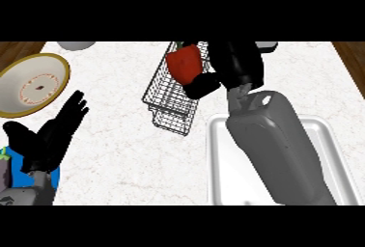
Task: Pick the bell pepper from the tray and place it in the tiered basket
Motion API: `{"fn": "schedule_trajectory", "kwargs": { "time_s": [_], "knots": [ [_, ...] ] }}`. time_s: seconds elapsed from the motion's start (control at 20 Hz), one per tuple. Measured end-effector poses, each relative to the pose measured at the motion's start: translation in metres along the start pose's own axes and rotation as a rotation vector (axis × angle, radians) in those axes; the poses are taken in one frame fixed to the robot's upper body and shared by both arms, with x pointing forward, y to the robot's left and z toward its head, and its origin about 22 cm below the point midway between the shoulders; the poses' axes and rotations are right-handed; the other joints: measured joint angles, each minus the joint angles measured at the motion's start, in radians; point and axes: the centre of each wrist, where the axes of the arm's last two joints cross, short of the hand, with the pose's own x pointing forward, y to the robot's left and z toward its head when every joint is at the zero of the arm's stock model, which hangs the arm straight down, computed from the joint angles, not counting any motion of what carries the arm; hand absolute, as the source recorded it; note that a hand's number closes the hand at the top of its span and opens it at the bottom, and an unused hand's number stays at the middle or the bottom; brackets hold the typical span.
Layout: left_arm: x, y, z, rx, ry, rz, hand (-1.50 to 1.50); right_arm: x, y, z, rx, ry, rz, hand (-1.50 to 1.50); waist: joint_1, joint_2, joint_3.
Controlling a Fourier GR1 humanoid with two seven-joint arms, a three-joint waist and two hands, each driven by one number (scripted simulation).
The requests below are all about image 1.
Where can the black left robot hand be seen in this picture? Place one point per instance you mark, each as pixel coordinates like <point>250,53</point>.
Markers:
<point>52,135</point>

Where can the white bowl with gold rim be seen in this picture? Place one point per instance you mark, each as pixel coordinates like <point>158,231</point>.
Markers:
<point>31,85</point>

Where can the white rectangular tray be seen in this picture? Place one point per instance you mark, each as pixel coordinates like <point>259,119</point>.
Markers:
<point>228,167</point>

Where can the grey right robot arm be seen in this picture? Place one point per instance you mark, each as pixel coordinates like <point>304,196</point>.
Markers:
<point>279,148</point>

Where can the blue placemat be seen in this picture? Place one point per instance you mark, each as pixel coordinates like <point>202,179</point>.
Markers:
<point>16,164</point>

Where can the purple eggplant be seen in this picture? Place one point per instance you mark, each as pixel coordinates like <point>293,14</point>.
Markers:
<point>4,173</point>

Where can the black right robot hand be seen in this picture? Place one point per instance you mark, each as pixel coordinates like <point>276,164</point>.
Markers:
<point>236,64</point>

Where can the pale grey appliance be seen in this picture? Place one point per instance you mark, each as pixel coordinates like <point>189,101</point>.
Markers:
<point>266,46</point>

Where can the red bell pepper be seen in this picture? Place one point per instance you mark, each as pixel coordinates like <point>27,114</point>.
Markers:
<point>183,64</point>

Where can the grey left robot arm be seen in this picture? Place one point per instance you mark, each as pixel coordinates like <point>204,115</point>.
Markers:
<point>32,189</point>

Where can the grey round bowl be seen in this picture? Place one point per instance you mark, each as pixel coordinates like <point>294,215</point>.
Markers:
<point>75,45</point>

